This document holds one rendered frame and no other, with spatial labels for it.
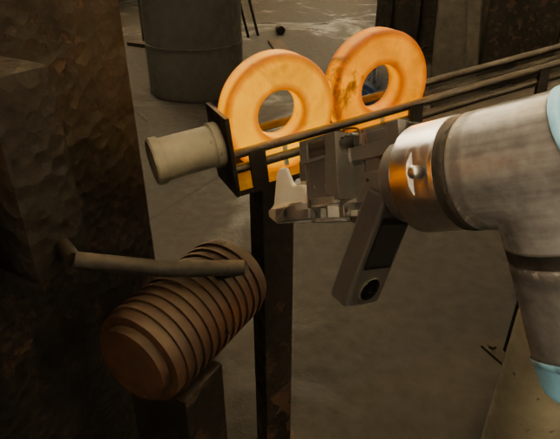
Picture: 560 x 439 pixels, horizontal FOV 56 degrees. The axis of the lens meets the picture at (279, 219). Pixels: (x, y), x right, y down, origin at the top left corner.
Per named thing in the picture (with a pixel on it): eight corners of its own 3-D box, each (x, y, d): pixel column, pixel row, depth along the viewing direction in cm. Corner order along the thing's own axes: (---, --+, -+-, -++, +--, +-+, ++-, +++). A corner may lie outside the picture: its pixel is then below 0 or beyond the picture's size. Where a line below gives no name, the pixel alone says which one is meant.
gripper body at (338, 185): (347, 147, 56) (442, 124, 46) (353, 227, 56) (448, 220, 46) (292, 143, 51) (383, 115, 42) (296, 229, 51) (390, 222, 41)
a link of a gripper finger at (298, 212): (299, 205, 57) (355, 198, 50) (300, 221, 57) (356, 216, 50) (264, 205, 54) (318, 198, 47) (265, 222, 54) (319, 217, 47)
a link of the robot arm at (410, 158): (503, 228, 43) (428, 232, 37) (452, 231, 47) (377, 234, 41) (495, 119, 43) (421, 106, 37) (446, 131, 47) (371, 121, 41)
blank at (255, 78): (206, 62, 64) (216, 68, 61) (318, 37, 68) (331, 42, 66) (226, 175, 72) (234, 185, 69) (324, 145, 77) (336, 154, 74)
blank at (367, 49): (318, 38, 68) (331, 43, 66) (414, 16, 73) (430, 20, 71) (324, 146, 77) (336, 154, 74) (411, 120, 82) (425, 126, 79)
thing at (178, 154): (151, 174, 68) (140, 131, 65) (215, 156, 71) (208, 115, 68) (163, 192, 64) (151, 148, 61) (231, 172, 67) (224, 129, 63)
